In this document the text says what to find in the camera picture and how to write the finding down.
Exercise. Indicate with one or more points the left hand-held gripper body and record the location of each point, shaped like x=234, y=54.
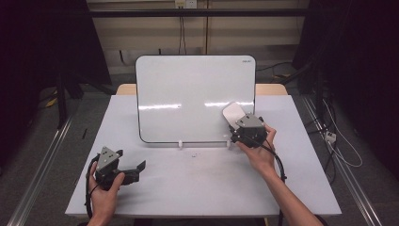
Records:
x=107, y=163

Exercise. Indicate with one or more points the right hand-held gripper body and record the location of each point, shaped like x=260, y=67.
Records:
x=251, y=132

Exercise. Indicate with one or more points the white whiteboard eraser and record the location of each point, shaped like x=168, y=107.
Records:
x=232, y=113

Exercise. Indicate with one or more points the person's right hand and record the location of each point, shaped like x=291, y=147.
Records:
x=262, y=158

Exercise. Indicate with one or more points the person's left hand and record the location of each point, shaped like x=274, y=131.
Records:
x=103, y=202

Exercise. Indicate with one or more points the small black stick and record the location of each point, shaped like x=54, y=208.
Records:
x=84, y=133

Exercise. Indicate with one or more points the white whiteboard with black edge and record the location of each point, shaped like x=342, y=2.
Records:
x=188, y=94

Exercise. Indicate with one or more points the light wooden table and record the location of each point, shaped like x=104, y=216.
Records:
x=125, y=89

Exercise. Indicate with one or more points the black metal stand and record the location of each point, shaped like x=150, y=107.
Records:
x=61, y=103

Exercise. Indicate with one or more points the black horizontal bar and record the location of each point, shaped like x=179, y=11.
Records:
x=141, y=12

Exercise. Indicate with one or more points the aluminium floor rail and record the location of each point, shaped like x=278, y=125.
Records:
x=40, y=175
x=342, y=163

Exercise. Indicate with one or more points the white wall socket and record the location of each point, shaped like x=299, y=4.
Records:
x=185, y=3

